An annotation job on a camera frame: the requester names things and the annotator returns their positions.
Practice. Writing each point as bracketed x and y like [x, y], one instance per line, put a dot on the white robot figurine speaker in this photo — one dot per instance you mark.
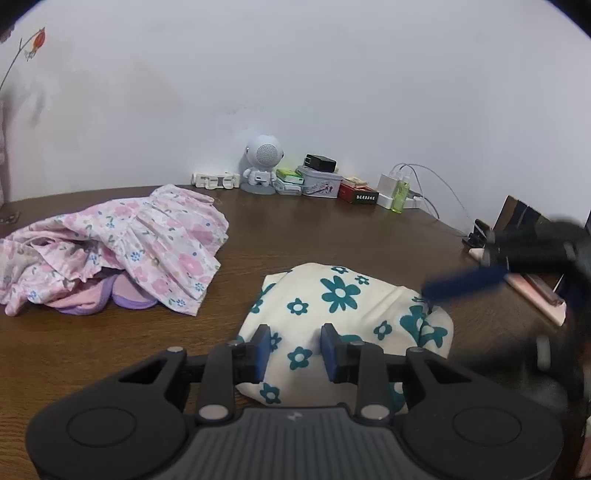
[262, 154]

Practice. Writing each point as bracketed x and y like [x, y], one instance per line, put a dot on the black phone clip stand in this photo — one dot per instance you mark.
[481, 235]

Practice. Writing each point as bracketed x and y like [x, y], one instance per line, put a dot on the dried rose bouquet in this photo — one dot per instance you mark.
[27, 49]

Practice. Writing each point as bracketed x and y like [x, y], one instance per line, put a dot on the white power strip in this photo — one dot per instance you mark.
[226, 181]

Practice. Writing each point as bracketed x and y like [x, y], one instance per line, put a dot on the red black box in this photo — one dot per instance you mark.
[356, 191]

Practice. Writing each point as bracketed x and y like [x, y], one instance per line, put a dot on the white charger block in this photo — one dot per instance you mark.
[385, 188]

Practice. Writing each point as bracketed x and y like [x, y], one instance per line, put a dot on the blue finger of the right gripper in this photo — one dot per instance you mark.
[462, 284]

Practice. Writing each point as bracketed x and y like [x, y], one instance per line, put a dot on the small black box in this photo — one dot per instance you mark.
[320, 163]

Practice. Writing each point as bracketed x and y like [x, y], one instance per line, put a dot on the green spray bottle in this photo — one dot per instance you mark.
[400, 194]

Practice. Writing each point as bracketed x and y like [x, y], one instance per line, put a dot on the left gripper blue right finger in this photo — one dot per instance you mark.
[335, 354]

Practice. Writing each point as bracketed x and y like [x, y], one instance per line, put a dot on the pink floral garment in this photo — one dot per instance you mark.
[166, 242]

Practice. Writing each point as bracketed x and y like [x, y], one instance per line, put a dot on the dark phone on pad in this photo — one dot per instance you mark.
[548, 293]

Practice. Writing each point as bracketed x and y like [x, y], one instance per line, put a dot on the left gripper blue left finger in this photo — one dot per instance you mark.
[258, 354]

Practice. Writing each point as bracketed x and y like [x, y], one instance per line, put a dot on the cream green-flower garment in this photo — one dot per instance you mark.
[295, 304]

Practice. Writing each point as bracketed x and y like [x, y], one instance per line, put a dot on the green white small boxes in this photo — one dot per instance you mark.
[288, 182]

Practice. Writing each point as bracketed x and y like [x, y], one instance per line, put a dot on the brown cardboard box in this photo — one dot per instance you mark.
[516, 214]

